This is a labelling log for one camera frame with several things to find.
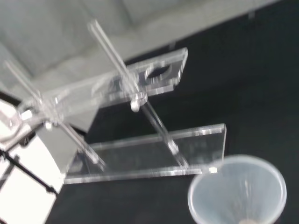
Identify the clear acrylic funnel stand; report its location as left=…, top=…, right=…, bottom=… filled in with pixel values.
left=4, top=20, right=228, bottom=185

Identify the black bench cloth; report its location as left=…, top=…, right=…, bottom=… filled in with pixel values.
left=0, top=4, right=299, bottom=224

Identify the translucent plastic funnel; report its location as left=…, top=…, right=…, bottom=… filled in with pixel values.
left=188, top=154, right=287, bottom=224

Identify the white equipment box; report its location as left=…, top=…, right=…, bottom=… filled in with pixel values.
left=0, top=98, right=79, bottom=224

